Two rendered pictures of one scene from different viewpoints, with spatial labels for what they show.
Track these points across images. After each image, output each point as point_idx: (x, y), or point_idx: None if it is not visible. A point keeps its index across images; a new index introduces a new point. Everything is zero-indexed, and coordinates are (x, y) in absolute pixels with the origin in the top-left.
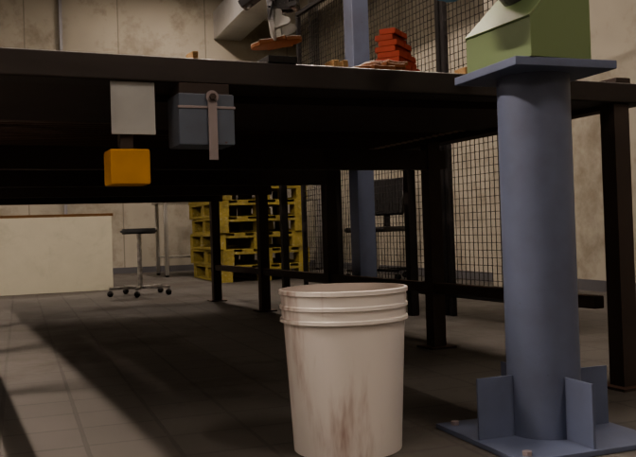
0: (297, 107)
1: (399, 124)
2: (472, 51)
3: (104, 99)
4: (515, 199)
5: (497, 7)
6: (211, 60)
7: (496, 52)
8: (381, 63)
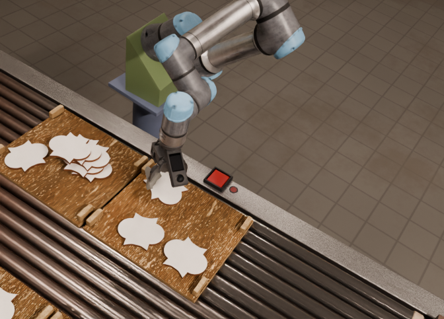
0: None
1: None
2: (162, 94)
3: (259, 318)
4: None
5: (151, 63)
6: (266, 200)
7: (176, 87)
8: (96, 144)
